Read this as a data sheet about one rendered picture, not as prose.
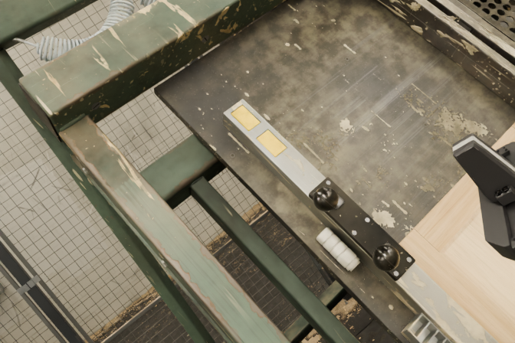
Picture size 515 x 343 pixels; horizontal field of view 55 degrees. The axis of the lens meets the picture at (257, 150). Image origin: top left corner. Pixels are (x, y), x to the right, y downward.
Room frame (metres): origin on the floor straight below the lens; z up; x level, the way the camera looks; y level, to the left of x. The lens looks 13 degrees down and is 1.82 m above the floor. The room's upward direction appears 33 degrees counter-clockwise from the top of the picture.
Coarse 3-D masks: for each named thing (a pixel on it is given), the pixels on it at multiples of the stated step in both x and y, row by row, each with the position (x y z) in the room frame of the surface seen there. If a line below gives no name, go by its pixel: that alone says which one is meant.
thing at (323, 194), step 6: (318, 192) 0.69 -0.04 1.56; (324, 192) 0.68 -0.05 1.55; (330, 192) 0.68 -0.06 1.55; (318, 198) 0.69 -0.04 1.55; (324, 198) 0.68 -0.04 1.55; (330, 198) 0.68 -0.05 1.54; (336, 198) 0.68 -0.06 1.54; (342, 198) 0.78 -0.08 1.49; (318, 204) 0.69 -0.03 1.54; (324, 204) 0.68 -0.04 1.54; (330, 204) 0.68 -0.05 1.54; (336, 204) 0.69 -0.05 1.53; (324, 210) 0.68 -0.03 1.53; (330, 210) 0.68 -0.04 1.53
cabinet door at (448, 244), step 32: (512, 128) 0.91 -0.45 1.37; (448, 192) 0.82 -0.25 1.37; (448, 224) 0.79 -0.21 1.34; (480, 224) 0.79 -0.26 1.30; (416, 256) 0.75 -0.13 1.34; (448, 256) 0.75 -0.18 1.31; (480, 256) 0.75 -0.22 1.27; (448, 288) 0.72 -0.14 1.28; (480, 288) 0.72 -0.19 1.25; (512, 288) 0.72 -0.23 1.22; (480, 320) 0.68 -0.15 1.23; (512, 320) 0.68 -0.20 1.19
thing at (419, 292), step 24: (264, 120) 0.90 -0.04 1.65; (288, 144) 0.87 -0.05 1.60; (288, 168) 0.84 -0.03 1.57; (312, 168) 0.84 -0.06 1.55; (408, 288) 0.70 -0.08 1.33; (432, 288) 0.70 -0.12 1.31; (432, 312) 0.68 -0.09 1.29; (456, 312) 0.67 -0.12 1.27; (456, 336) 0.65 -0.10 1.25; (480, 336) 0.65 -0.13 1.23
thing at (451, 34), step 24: (384, 0) 1.12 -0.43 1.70; (408, 0) 1.06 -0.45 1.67; (432, 0) 1.05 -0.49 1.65; (408, 24) 1.09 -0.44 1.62; (432, 24) 1.04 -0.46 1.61; (456, 24) 1.00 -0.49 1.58; (480, 24) 1.00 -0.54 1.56; (456, 48) 1.01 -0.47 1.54; (480, 48) 0.96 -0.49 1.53; (504, 48) 0.96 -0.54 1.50; (480, 72) 0.99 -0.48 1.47; (504, 72) 0.94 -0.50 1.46; (504, 96) 0.96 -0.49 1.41
